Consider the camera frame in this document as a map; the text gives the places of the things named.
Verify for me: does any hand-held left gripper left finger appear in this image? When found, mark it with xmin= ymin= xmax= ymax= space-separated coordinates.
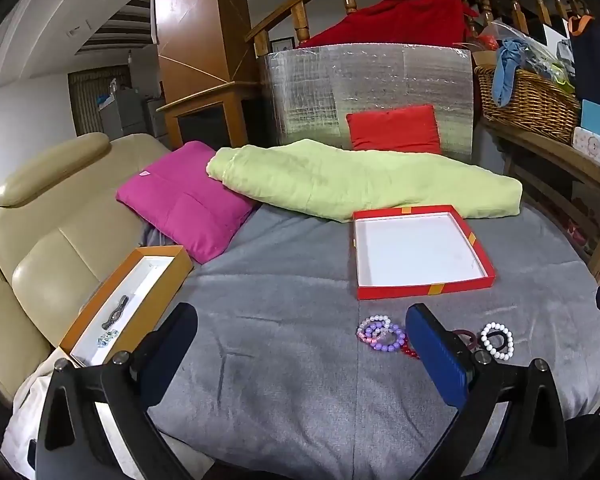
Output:
xmin=35 ymin=302 xmax=200 ymax=480

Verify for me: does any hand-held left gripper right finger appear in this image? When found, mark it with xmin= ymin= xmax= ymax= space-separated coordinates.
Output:
xmin=405 ymin=302 xmax=571 ymax=480

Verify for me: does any purple bead bracelet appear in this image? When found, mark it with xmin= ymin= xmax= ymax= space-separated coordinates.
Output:
xmin=373 ymin=323 xmax=409 ymax=354

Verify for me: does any dark red bangle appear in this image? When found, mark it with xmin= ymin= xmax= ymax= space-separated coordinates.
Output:
xmin=452 ymin=328 xmax=479 ymax=352

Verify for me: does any pink white bead bracelet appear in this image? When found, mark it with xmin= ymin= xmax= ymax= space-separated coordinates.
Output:
xmin=357 ymin=314 xmax=390 ymax=345

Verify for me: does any black hair tie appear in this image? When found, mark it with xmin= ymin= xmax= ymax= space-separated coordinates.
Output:
xmin=494 ymin=327 xmax=515 ymax=356

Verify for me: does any red shallow box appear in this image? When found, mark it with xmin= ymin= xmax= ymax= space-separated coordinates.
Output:
xmin=351 ymin=204 xmax=496 ymax=301

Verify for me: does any orange cardboard box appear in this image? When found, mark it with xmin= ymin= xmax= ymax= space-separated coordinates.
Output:
xmin=60 ymin=245 xmax=195 ymax=368

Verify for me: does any grey blanket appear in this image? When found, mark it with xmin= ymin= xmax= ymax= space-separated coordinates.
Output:
xmin=140 ymin=200 xmax=600 ymax=480

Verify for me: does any magenta pillow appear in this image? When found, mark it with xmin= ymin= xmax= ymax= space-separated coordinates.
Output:
xmin=116 ymin=141 xmax=258 ymax=265

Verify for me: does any beige leather sofa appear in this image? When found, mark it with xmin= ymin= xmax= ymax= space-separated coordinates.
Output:
xmin=0 ymin=132 xmax=173 ymax=406

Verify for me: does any white cloth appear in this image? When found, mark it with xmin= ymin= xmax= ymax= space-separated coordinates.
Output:
xmin=0 ymin=347 xmax=146 ymax=480

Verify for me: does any light green blanket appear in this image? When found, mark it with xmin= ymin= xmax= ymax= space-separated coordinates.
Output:
xmin=206 ymin=138 xmax=523 ymax=222

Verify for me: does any red cushion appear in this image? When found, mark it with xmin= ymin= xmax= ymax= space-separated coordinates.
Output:
xmin=345 ymin=105 xmax=442 ymax=155

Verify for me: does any grey appliance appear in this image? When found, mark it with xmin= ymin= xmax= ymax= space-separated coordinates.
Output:
xmin=99 ymin=87 xmax=168 ymax=141

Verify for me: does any wooden shelf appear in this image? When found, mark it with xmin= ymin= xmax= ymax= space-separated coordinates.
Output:
xmin=482 ymin=117 xmax=600 ymax=281

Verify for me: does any white patterned box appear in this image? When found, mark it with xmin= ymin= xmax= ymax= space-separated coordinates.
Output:
xmin=572 ymin=127 xmax=600 ymax=165

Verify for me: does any wicker basket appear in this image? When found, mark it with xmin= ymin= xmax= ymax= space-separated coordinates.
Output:
xmin=474 ymin=65 xmax=582 ymax=132

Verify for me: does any silver foil insulation panel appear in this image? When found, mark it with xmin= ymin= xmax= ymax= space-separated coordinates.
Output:
xmin=258 ymin=44 xmax=476 ymax=165

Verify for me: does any blue cloth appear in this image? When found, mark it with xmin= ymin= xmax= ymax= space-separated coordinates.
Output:
xmin=491 ymin=38 xmax=533 ymax=107

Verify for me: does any wooden cabinet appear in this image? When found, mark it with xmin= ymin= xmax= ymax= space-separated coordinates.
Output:
xmin=153 ymin=0 xmax=261 ymax=152

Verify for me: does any clear plastic bag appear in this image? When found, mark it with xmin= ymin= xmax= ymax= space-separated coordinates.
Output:
xmin=490 ymin=20 xmax=576 ymax=86

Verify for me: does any navy garment orange collar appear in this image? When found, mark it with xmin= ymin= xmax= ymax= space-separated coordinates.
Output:
xmin=567 ymin=14 xmax=600 ymax=111

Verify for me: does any large red cloth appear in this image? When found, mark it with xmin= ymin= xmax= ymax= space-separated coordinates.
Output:
xmin=296 ymin=0 xmax=473 ymax=50

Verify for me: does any wooden railing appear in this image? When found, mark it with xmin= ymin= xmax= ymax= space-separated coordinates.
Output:
xmin=245 ymin=0 xmax=596 ymax=56

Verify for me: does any dark bracelet in orange box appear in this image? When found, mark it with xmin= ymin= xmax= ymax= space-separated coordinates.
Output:
xmin=99 ymin=295 xmax=131 ymax=331

